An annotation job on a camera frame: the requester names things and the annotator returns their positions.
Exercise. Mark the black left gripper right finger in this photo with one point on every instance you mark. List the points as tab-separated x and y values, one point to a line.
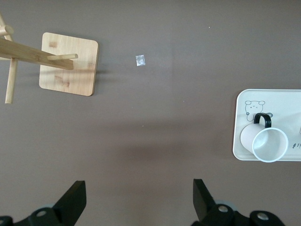
204	207

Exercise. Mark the cream rabbit print tray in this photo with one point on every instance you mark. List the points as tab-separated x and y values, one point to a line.
282	110

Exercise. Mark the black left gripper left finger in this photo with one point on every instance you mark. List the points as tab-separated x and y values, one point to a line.
70	202

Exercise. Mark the small clear tape patch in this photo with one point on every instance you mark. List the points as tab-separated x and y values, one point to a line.
140	60

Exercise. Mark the wooden mug stand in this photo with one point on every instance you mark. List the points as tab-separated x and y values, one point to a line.
70	80

